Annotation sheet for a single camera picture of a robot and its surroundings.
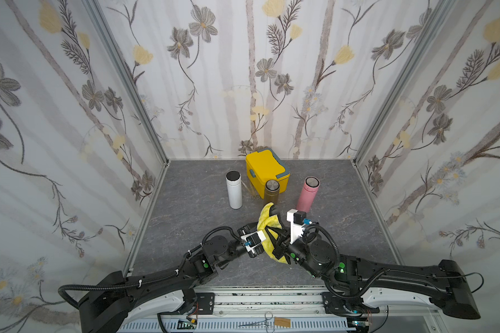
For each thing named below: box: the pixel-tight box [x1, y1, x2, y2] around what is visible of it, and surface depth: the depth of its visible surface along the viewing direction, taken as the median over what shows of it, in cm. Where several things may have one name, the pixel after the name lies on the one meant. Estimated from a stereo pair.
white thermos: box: [225, 169, 243, 210], surface depth 90 cm
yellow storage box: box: [245, 147, 291, 200], surface depth 101 cm
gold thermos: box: [263, 178, 280, 205], surface depth 84 cm
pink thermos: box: [295, 176, 321, 213], surface depth 86 cm
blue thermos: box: [237, 222, 259, 236], surface depth 66 cm
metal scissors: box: [238, 310, 275, 333], surface depth 72 cm
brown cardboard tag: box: [274, 317, 291, 328], surface depth 73 cm
